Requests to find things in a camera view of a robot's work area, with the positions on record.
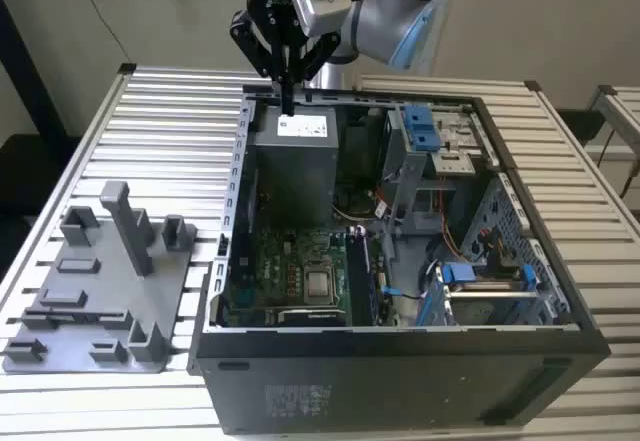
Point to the black graphics card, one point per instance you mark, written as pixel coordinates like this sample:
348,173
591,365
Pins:
310,317

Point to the metal slat side table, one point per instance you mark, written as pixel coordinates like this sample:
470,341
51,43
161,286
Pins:
620,106

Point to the grey power supply unit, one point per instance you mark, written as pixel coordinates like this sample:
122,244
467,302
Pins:
295,181

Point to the grey metal drive cage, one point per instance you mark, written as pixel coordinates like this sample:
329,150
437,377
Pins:
450,161

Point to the black open PC case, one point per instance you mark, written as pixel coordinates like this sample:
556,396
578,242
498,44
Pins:
350,386

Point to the blue disk carrier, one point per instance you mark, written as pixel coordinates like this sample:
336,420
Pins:
420,126
457,273

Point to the green motherboard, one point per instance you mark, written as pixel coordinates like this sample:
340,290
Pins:
280,261

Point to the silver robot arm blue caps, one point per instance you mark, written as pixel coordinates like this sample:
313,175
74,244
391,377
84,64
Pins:
380,21

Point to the grey plastic part rack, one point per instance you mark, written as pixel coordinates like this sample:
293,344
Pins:
115,291

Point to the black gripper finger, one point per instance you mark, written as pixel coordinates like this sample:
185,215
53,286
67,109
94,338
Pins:
320,56
250,36

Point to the silver CPU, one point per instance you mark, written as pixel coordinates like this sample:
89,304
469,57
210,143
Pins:
320,285

